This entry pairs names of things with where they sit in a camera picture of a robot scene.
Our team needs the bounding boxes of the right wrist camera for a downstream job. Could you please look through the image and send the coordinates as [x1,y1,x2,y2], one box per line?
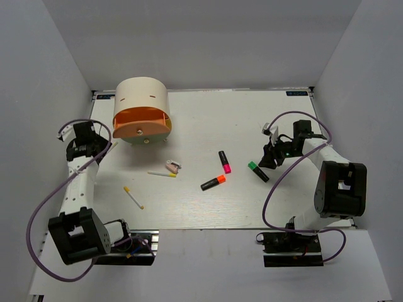
[262,123,278,146]

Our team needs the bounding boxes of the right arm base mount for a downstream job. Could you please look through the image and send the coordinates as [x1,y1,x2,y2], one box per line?
[256,232,324,268]

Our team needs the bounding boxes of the yellow capped white marker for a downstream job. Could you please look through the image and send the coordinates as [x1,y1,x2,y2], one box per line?
[123,186,144,210]

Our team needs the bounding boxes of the black green highlighter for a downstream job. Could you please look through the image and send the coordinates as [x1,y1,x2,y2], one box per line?
[247,161,269,182]

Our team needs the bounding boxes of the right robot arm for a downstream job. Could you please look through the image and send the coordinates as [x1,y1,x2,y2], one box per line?
[258,120,367,251]

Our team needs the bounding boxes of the pale yellow white marker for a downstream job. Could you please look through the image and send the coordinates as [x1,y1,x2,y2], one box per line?
[106,142,118,154]

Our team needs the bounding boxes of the black pink highlighter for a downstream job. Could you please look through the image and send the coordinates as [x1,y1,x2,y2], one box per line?
[219,150,232,174]

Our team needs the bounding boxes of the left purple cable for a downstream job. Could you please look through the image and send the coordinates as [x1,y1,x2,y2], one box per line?
[25,118,155,282]

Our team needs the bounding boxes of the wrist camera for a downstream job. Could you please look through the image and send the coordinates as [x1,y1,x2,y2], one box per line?
[57,125,74,142]
[262,123,278,146]

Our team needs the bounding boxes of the blue corner label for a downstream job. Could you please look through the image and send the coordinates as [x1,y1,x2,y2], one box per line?
[286,91,309,96]
[96,94,115,99]

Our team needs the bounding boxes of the purple cable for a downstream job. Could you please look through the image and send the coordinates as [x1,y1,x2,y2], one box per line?
[255,110,348,264]
[25,118,155,282]

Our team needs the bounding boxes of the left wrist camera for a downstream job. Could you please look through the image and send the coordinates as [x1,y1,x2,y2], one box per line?
[57,125,74,142]

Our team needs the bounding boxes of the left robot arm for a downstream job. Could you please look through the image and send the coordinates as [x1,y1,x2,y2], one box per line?
[48,121,133,265]

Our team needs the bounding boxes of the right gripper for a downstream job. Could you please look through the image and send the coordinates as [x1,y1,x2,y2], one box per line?
[259,135,303,169]

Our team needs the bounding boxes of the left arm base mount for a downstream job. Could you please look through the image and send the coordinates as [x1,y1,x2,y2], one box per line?
[95,230,159,266]

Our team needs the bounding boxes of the bright yellow white marker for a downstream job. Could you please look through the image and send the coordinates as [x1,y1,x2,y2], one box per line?
[147,171,177,178]

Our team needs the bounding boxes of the left blue corner label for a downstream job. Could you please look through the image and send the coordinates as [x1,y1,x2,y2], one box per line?
[96,94,115,99]

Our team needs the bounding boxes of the black orange highlighter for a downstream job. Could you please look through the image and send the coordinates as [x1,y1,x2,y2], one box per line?
[200,175,226,191]

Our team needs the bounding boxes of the round cream drawer organizer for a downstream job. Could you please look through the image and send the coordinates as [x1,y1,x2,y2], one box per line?
[113,77,172,144]

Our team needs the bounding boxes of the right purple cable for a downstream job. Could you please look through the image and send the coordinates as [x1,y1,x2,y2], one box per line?
[255,110,348,264]

